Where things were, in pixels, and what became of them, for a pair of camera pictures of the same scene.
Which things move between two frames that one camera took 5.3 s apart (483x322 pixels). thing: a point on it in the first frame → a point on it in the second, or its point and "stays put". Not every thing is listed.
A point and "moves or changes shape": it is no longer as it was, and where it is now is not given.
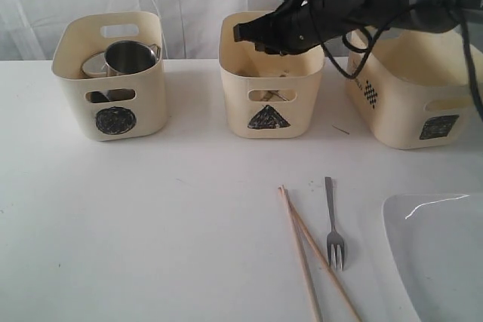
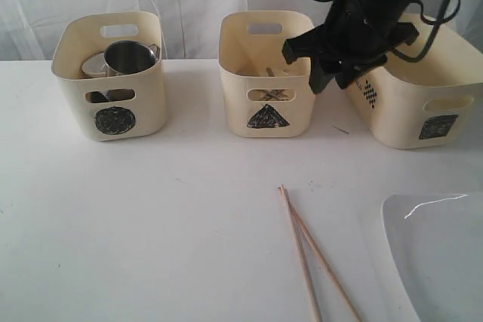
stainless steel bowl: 96,96 stays put
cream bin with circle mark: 115,108 stays put
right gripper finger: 277,23 → 313,44
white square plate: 435,241 stays put
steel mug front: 130,56 stays put
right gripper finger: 279,44 → 321,72
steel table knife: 278,93 moves or changes shape
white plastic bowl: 96,65 stays put
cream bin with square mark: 414,87 stays put
